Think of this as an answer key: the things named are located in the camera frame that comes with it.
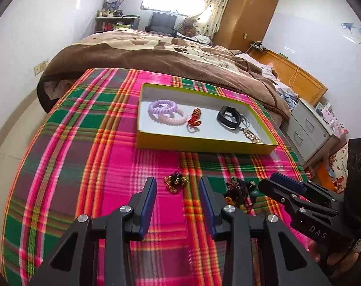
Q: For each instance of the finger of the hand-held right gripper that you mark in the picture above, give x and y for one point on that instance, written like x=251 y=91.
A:
x=275 y=190
x=287 y=181

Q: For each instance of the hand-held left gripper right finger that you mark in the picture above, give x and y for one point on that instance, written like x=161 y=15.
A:
x=207 y=205

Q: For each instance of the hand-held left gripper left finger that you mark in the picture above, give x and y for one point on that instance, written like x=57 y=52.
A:
x=147 y=208

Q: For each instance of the yellow cardboard box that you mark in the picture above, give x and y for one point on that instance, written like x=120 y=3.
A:
x=198 y=143

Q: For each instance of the silver bangles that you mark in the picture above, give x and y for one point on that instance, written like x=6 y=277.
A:
x=246 y=122

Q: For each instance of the black smart band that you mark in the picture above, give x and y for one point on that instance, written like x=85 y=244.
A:
x=225 y=116

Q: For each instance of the person's right hand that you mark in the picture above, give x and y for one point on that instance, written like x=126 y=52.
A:
x=314 y=248

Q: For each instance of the red can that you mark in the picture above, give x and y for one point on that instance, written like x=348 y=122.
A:
x=311 y=173

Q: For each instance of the orange box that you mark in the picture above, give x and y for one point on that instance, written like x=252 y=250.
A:
x=326 y=175

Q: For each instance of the grey nightstand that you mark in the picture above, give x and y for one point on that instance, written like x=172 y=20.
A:
x=305 y=125

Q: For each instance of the pink patterned box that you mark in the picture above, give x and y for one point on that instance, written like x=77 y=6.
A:
x=332 y=119

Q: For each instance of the pale crumpled bedding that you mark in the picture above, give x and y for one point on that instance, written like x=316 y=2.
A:
x=284 y=95

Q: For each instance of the pink green plaid cloth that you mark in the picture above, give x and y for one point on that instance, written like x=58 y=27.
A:
x=79 y=155

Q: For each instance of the wooden bed headboard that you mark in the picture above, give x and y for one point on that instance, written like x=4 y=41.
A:
x=302 y=80

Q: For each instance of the power strip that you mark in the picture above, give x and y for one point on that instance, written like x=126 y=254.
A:
x=256 y=46

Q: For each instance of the brown printed blanket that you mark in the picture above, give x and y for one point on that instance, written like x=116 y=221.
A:
x=124 y=56

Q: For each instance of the wooden wardrobe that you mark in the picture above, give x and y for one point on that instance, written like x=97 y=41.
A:
x=246 y=15

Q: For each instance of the brown teddy bear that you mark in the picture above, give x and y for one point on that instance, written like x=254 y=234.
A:
x=188 y=26

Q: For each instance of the black chair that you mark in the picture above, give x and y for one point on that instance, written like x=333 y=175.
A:
x=162 y=22

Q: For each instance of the patterned curtain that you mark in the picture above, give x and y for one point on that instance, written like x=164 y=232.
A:
x=216 y=6

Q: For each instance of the shelf with bottles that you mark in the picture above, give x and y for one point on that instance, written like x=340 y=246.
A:
x=115 y=20

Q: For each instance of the window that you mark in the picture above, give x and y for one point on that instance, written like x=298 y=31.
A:
x=168 y=1

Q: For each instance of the blue wall poster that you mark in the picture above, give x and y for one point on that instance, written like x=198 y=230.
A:
x=356 y=32

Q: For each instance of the wall socket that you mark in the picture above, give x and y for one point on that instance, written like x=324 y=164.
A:
x=41 y=68

